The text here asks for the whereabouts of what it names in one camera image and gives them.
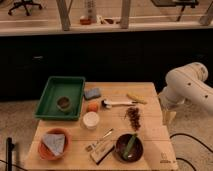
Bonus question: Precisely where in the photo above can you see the dark brown bowl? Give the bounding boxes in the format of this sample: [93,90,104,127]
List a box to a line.
[115,134,143,163]

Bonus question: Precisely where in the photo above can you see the green plastic tray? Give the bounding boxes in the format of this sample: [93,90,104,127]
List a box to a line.
[35,76,85,120]

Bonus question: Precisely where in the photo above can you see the white paper cup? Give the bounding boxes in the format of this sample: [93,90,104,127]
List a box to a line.
[83,112,100,130]

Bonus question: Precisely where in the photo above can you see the orange fruit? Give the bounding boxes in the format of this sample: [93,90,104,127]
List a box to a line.
[87,102,99,112]

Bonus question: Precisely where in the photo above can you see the black office chair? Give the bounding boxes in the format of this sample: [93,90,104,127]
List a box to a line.
[8,0,43,16]

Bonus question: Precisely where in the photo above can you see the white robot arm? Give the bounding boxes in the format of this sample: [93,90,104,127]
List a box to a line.
[158,62,213,125]

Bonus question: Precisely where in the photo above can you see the orange bowl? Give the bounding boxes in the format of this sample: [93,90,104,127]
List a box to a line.
[38,128,71,161]

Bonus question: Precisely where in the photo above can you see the blue sponge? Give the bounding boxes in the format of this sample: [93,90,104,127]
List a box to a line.
[84,88,101,100]

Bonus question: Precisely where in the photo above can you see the grey folded cloth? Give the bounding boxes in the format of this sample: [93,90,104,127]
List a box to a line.
[42,133,65,156]

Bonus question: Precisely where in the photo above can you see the silver fork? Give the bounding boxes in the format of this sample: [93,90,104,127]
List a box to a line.
[85,128,114,152]

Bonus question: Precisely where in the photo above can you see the red bowl on shelf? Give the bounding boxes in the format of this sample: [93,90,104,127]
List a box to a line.
[80,16,92,25]

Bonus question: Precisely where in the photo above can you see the white handled brush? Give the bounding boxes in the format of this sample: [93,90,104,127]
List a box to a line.
[101,99,136,109]

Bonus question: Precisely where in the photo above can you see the yellow banana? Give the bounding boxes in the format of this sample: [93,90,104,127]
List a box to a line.
[127,93,147,104]

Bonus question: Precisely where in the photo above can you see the green cucumber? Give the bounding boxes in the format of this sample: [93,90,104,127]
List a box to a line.
[122,134,137,159]

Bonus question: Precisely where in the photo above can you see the black stand post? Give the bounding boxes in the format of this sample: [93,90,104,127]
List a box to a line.
[6,137,15,171]

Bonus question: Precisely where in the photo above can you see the black cable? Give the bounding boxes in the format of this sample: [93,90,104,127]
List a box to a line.
[169,132,213,171]

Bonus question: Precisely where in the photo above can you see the wooden block with label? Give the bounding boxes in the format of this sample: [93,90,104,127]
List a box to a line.
[90,140,114,165]

